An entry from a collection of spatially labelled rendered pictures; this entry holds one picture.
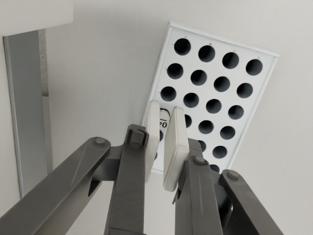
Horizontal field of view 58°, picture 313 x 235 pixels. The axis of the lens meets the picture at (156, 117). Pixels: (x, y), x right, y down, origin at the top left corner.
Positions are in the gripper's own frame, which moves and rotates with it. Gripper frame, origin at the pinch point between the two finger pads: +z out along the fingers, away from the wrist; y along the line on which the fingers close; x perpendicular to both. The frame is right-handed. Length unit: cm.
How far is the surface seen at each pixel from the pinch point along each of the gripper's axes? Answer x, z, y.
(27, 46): 4.3, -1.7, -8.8
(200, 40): 6.6, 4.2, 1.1
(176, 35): 6.5, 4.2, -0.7
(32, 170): -3.2, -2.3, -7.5
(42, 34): -12, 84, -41
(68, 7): 6.7, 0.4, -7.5
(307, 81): 5.5, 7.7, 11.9
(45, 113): -30, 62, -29
